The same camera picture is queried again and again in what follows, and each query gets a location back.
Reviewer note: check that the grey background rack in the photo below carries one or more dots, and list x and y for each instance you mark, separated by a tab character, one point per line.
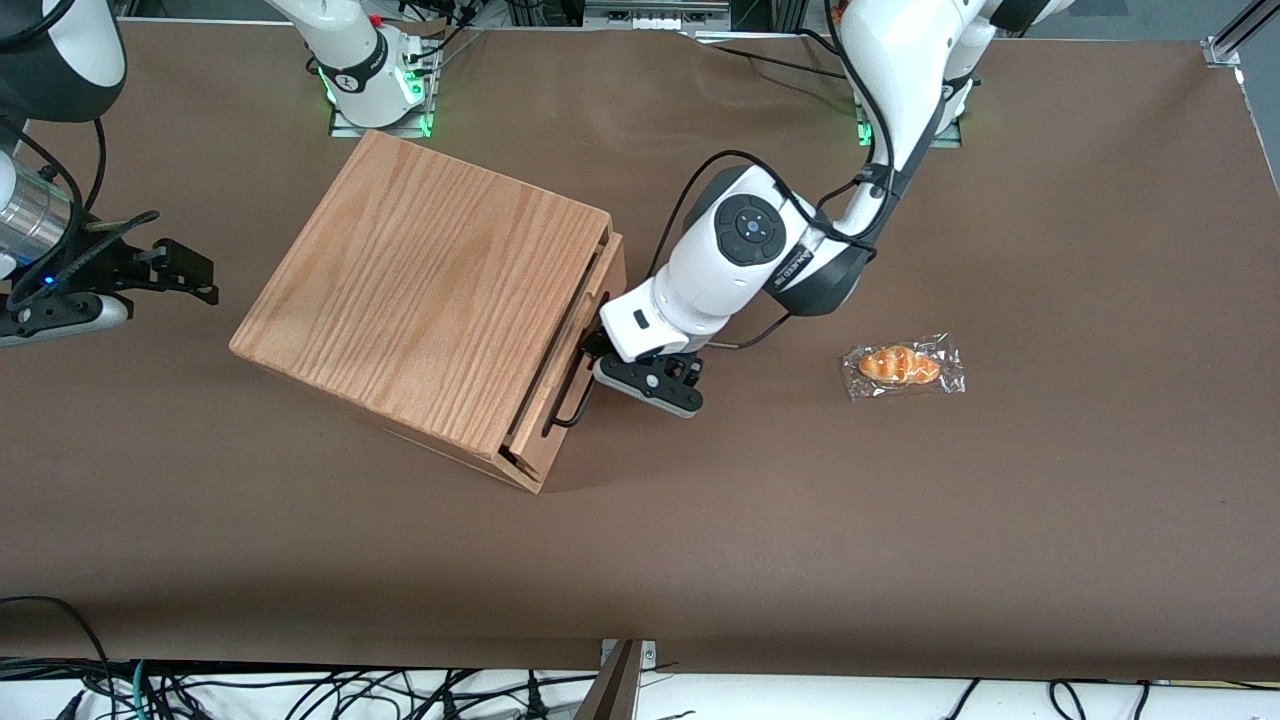
655	12

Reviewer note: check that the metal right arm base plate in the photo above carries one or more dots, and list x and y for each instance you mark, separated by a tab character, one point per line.
345	128

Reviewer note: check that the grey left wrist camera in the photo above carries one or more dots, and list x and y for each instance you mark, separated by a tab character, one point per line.
682	402

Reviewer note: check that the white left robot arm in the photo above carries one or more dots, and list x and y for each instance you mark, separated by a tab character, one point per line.
900	80

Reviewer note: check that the light oak wooden drawer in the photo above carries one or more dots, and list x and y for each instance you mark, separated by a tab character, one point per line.
535	462

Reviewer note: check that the light oak wooden cabinet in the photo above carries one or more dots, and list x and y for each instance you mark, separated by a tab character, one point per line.
400	280

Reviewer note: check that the brown table cover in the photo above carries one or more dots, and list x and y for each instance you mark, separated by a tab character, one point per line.
750	550

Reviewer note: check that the aluminium profile rail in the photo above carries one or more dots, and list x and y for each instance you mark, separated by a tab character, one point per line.
1235	35

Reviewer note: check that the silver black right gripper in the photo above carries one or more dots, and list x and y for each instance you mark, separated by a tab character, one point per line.
108	270

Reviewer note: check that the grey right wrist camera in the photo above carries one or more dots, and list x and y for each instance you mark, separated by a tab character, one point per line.
100	315

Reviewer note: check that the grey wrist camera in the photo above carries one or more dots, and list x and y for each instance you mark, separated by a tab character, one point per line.
682	402
100	315

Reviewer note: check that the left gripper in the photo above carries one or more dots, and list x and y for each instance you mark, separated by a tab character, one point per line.
591	345

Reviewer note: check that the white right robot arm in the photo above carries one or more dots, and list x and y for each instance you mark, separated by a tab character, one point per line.
350	50

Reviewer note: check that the small metal clamp plate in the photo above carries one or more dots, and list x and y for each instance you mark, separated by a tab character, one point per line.
648	655

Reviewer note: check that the plastic wrapped bread roll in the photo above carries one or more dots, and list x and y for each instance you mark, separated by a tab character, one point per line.
900	365

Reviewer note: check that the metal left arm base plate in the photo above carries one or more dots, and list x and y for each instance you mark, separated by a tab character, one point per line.
950	138

